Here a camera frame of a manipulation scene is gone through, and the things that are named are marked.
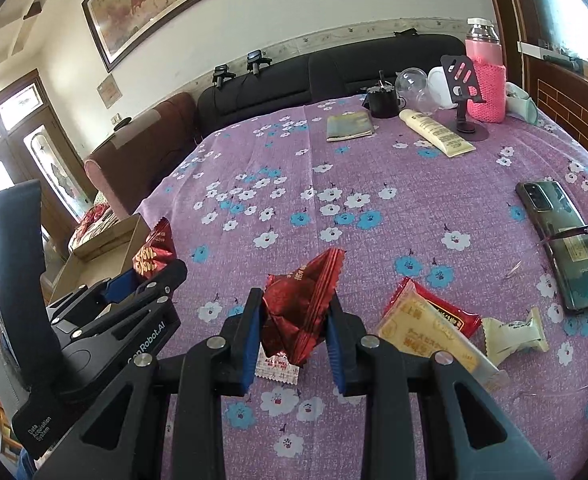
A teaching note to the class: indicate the black flat device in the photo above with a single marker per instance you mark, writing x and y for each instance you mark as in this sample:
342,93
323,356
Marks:
123,123

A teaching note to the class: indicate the red yellow-print snack packet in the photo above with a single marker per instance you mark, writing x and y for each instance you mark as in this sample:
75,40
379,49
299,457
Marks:
156,250

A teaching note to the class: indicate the eyeglasses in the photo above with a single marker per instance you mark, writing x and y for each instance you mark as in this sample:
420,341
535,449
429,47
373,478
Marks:
574,232

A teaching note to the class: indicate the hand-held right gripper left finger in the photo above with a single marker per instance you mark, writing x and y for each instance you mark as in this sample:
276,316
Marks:
251,340

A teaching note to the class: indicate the small cream white packet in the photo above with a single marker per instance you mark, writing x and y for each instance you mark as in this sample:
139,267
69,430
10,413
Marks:
511,337

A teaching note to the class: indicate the wooden glass door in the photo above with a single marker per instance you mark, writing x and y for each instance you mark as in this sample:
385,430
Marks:
19,130

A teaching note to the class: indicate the black clamp device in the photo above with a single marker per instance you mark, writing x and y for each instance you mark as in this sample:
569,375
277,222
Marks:
258,61
223,76

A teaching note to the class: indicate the dark green smartphone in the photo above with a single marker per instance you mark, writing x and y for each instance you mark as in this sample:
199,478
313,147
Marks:
564,245

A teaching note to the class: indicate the white round jar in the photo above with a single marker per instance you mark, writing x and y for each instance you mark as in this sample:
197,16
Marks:
441,92

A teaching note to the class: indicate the cream tube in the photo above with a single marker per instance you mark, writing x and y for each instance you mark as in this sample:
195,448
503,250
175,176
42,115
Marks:
436,132

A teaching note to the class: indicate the clear glass dome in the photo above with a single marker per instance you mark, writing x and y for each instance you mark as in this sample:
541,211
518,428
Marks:
414,90

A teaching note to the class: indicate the black cup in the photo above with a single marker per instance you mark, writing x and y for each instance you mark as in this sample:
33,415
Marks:
381,102

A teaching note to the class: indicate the maroon armchair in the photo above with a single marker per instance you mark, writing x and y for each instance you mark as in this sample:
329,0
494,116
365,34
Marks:
139,145

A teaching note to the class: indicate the black leather sofa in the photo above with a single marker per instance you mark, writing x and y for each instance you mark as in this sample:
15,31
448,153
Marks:
274,85

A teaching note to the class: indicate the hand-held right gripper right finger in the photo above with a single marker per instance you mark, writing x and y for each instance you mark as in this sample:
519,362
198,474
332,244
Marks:
336,350

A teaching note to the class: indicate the white red snack packet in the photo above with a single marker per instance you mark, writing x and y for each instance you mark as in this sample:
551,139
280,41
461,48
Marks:
276,369

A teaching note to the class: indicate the thin booklet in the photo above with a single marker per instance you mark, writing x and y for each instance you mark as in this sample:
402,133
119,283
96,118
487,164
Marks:
350,126

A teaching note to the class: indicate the black phone stand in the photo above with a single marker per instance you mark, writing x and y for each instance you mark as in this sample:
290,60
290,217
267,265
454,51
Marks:
461,77

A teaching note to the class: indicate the shallow cardboard box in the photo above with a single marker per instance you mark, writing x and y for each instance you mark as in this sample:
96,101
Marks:
124,232

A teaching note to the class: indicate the cream cracker packet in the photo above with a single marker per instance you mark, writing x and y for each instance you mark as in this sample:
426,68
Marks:
424,335

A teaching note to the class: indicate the wooden window frame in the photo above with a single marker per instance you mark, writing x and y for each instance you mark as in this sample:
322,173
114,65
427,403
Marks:
514,5

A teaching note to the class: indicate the small wall plaque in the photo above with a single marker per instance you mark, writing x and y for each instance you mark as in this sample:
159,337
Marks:
109,91

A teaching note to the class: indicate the purple floral tablecloth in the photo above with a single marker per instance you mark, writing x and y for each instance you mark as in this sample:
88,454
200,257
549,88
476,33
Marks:
374,170

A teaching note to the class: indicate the pale green case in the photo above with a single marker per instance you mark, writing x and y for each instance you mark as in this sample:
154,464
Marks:
521,102

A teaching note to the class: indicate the pink knit-sleeved bottle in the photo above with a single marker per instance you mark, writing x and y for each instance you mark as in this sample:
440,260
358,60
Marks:
486,90

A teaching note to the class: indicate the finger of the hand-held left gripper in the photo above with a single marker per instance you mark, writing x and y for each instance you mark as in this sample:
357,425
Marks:
164,280
119,286

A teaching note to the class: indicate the red foil snack packet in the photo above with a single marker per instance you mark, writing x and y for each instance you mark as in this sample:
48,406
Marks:
299,305

